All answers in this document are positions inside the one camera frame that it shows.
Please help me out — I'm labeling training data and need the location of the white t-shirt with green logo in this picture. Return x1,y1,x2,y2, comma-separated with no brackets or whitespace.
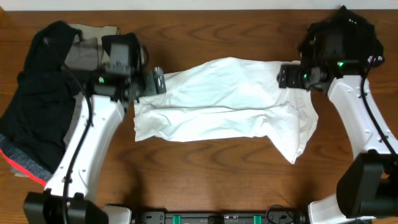
134,57,318,163

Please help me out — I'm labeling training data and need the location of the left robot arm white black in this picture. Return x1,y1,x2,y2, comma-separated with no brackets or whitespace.
24,65,166,223

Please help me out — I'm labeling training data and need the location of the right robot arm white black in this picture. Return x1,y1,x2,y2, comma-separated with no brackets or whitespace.
277,60,397,223

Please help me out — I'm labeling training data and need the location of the black folded garment with logo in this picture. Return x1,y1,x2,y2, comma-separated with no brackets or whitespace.
298,6,385,68

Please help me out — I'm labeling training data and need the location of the grey folded garment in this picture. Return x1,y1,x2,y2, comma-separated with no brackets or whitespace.
63,37,103,146

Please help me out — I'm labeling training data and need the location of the black garment with red trim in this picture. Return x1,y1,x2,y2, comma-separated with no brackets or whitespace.
0,20,137,187

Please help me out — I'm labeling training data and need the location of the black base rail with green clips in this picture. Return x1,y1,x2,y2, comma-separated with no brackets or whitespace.
134,207,307,224

